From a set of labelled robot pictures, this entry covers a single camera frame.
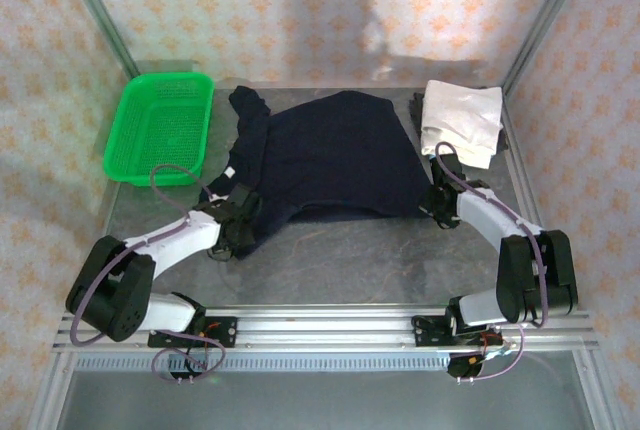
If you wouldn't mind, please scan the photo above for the black cable connector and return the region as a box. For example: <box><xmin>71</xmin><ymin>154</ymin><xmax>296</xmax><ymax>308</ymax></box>
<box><xmin>447</xmin><ymin>355</ymin><xmax>485</xmax><ymax>384</ymax></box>

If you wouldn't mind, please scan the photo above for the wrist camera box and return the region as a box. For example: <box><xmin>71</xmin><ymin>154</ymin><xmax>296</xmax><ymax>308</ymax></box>
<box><xmin>228</xmin><ymin>183</ymin><xmax>261</xmax><ymax>219</ymax></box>
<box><xmin>434</xmin><ymin>152</ymin><xmax>464</xmax><ymax>181</ymax></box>

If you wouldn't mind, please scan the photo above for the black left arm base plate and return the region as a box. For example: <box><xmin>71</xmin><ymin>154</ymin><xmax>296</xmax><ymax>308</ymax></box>
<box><xmin>147</xmin><ymin>316</ymin><xmax>239</xmax><ymax>349</ymax></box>

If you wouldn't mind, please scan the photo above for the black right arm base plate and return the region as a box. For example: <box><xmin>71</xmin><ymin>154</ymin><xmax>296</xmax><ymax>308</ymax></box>
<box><xmin>410</xmin><ymin>314</ymin><xmax>501</xmax><ymax>349</ymax></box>

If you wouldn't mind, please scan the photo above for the long aluminium mounting rail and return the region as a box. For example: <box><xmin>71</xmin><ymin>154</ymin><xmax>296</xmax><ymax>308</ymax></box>
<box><xmin>52</xmin><ymin>305</ymin><xmax>601</xmax><ymax>351</ymax></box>

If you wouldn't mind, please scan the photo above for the navy blue t-shirt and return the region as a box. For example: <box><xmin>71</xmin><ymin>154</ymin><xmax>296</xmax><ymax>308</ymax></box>
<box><xmin>199</xmin><ymin>85</ymin><xmax>435</xmax><ymax>261</ymax></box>

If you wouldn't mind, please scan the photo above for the white t-shirt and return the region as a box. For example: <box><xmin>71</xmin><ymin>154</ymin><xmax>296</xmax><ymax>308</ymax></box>
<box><xmin>419</xmin><ymin>79</ymin><xmax>504</xmax><ymax>170</ymax></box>

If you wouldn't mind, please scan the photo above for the green plastic basket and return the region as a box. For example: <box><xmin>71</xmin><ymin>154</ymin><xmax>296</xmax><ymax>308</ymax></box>
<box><xmin>102</xmin><ymin>72</ymin><xmax>216</xmax><ymax>187</ymax></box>

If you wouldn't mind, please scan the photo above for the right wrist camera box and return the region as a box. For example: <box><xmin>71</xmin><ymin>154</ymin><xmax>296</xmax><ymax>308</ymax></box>
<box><xmin>434</xmin><ymin>152</ymin><xmax>464</xmax><ymax>181</ymax></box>

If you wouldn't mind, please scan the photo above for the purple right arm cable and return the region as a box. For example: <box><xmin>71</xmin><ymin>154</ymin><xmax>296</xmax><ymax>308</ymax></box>
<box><xmin>433</xmin><ymin>141</ymin><xmax>549</xmax><ymax>382</ymax></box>

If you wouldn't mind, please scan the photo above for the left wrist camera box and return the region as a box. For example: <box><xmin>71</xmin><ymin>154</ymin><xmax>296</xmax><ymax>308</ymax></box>
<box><xmin>228</xmin><ymin>183</ymin><xmax>261</xmax><ymax>219</ymax></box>

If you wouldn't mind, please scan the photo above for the slotted grey cable duct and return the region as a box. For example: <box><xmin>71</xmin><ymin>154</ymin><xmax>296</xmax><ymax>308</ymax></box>
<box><xmin>74</xmin><ymin>355</ymin><xmax>451</xmax><ymax>372</ymax></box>

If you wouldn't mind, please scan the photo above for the aluminium frame post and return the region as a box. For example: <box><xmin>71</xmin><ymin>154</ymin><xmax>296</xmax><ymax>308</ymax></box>
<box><xmin>52</xmin><ymin>0</ymin><xmax>151</xmax><ymax>96</ymax></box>
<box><xmin>502</xmin><ymin>0</ymin><xmax>594</xmax><ymax>96</ymax></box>

